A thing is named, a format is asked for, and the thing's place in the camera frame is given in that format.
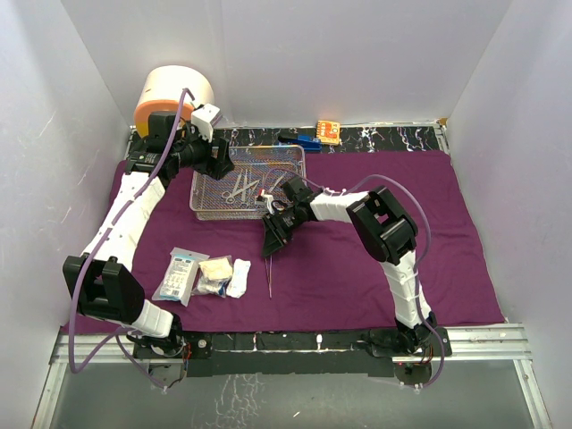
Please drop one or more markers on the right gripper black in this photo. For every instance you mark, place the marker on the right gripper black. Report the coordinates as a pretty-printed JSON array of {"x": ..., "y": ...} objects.
[{"x": 273, "y": 239}]

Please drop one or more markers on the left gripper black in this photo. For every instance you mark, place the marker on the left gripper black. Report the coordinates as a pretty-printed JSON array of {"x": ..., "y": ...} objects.
[{"x": 224, "y": 163}]

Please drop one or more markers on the thin metal tweezers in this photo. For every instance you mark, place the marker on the thin metal tweezers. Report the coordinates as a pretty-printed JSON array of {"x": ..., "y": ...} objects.
[{"x": 268, "y": 270}]

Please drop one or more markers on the wire mesh metal tray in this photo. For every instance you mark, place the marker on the wire mesh metal tray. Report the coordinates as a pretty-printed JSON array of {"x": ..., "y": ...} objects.
[{"x": 255, "y": 168}]

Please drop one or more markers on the beige bandage roll packet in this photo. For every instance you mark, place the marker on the beige bandage roll packet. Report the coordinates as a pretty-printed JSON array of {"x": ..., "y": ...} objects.
[{"x": 217, "y": 269}]

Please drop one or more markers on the small blue white packet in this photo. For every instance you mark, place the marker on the small blue white packet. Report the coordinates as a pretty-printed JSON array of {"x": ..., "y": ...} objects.
[{"x": 205, "y": 286}]

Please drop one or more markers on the purple cloth wrap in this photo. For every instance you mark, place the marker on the purple cloth wrap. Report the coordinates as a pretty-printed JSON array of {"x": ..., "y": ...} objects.
[{"x": 324, "y": 279}]

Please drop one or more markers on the round white drawer box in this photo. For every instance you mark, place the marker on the round white drawer box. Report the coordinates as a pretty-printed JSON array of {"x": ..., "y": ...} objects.
[{"x": 162, "y": 91}]

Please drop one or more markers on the white gauze packet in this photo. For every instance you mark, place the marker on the white gauze packet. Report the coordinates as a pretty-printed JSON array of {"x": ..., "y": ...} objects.
[{"x": 180, "y": 276}]

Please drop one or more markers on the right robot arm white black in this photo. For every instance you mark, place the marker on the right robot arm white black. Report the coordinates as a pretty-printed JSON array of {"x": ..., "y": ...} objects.
[{"x": 388, "y": 234}]

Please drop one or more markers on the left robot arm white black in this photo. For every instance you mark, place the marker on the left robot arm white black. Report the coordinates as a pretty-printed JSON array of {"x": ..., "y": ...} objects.
[{"x": 100, "y": 280}]

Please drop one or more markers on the metal surgical scissors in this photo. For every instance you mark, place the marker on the metal surgical scissors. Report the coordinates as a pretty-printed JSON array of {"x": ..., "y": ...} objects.
[{"x": 241, "y": 186}]

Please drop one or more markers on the blue black stapler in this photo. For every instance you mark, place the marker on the blue black stapler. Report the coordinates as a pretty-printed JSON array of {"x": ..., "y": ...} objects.
[{"x": 309, "y": 144}]

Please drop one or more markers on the orange small box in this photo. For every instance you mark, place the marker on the orange small box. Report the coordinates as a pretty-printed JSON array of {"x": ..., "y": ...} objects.
[{"x": 328, "y": 132}]

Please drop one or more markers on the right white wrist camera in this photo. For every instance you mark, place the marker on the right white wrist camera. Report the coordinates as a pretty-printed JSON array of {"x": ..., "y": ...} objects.
[{"x": 265, "y": 200}]

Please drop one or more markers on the metal scalpel handle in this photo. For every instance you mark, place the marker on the metal scalpel handle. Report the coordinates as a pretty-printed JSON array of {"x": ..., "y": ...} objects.
[{"x": 278, "y": 180}]

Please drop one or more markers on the black base frame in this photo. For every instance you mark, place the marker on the black base frame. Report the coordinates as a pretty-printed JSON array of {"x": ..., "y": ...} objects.
[{"x": 381, "y": 352}]

